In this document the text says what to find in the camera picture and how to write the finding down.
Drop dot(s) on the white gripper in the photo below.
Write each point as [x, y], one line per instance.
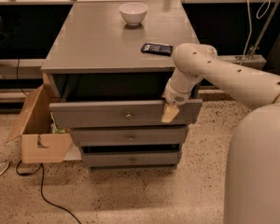
[174, 96]

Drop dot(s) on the grey top drawer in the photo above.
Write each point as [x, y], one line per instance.
[108, 114]

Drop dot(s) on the grey drawer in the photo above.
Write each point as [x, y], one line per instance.
[108, 114]
[131, 159]
[127, 136]

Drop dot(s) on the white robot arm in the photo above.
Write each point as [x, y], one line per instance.
[252, 184]

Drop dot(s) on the grey middle drawer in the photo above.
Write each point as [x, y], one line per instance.
[127, 136]

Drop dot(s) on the grey bottom drawer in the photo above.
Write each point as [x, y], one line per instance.
[131, 159]

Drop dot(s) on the grey drawer cabinet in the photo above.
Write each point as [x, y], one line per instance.
[97, 58]

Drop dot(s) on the open cardboard box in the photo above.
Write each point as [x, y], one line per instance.
[34, 127]

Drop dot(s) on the dark blue snack packet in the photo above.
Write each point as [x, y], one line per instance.
[158, 49]

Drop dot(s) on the white ceramic bowl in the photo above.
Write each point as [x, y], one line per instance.
[133, 13]

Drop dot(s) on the green packet in box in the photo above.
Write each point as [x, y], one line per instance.
[55, 128]

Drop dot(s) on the metal diagonal pole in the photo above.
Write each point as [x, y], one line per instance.
[266, 25]

